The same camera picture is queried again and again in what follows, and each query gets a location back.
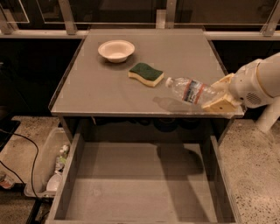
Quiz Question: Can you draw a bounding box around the small can on floor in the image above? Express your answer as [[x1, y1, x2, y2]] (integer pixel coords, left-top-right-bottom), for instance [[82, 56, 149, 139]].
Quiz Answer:
[[0, 171, 15, 189]]

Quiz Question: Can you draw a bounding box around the metal railing frame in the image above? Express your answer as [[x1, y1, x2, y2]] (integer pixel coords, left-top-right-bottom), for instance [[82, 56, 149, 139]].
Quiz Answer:
[[0, 0, 280, 40]]

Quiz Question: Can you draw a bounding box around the white bowl in bin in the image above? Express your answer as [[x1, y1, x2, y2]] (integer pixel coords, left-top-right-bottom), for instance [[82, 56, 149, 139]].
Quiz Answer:
[[46, 173, 62, 192]]

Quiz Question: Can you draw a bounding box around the small bottle in bin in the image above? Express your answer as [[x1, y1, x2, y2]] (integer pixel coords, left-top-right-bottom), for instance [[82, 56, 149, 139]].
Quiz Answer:
[[55, 144, 70, 172]]

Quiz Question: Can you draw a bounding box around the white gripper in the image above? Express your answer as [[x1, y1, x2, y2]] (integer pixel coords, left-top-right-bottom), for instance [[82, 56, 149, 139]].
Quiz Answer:
[[202, 59, 275, 113]]

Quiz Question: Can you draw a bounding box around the open grey top drawer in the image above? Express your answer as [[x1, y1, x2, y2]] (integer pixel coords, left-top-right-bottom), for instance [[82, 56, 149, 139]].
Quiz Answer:
[[46, 134, 241, 224]]

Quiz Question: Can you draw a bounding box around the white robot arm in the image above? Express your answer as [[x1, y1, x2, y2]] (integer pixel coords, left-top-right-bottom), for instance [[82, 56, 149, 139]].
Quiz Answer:
[[202, 52, 280, 113]]

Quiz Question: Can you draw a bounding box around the black cable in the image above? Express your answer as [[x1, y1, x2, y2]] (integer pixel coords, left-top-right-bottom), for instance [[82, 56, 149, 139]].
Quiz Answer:
[[0, 129, 45, 200]]

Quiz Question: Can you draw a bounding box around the grey cabinet with top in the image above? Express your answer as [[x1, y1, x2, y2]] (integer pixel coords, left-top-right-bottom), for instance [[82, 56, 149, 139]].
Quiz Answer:
[[50, 29, 244, 138]]

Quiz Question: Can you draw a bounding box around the green yellow sponge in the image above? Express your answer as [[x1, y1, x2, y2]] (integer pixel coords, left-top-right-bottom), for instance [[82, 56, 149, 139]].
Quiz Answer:
[[128, 63, 164, 88]]

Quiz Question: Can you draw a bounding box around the clear plastic water bottle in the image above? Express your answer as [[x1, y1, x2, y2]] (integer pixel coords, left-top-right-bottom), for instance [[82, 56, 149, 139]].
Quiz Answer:
[[165, 77, 223, 106]]

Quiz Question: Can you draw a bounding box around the clear plastic storage bin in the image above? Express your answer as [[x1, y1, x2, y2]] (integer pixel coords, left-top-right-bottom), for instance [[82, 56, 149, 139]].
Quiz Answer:
[[24, 128, 70, 198]]

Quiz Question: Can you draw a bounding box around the white post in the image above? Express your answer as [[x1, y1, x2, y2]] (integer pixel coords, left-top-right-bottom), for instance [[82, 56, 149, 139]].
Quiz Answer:
[[255, 96, 280, 133]]

